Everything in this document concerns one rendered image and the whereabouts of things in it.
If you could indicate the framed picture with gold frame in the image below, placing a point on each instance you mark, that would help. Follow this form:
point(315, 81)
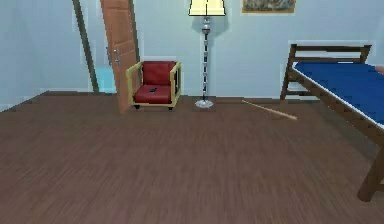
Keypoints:
point(268, 5)

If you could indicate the floor lamp with yellow shade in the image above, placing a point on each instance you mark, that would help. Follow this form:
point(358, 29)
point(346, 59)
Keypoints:
point(206, 50)

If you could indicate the small black radiophone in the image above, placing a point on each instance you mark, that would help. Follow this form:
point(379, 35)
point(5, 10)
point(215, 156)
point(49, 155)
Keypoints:
point(153, 89)

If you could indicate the red armchair with yellow frame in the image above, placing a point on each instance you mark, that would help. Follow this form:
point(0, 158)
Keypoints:
point(156, 85)

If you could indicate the brown wooden room door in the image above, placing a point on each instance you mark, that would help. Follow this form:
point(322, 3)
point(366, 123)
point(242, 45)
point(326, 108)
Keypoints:
point(120, 40)

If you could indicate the pale pink pillow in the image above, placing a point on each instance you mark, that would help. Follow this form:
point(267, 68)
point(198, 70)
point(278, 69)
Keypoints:
point(380, 69)

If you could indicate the tan wooden baseball bat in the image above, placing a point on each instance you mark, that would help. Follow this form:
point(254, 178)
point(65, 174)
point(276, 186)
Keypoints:
point(270, 110)

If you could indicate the wooden bed with blue mattress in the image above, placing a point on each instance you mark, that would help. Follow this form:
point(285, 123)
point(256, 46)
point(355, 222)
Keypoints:
point(346, 86)

